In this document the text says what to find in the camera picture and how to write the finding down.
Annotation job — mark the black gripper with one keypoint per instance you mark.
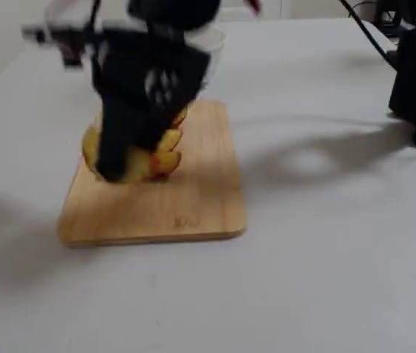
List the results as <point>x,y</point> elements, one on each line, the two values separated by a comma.
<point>124,126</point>

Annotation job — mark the large apple slice with stem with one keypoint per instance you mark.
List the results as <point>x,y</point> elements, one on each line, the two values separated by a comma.
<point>137,169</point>

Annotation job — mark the wooden cutting board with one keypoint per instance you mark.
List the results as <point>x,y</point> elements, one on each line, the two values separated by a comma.
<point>193,191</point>

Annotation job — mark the white ceramic bowl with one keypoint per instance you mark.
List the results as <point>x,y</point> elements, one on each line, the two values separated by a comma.
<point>215,44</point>

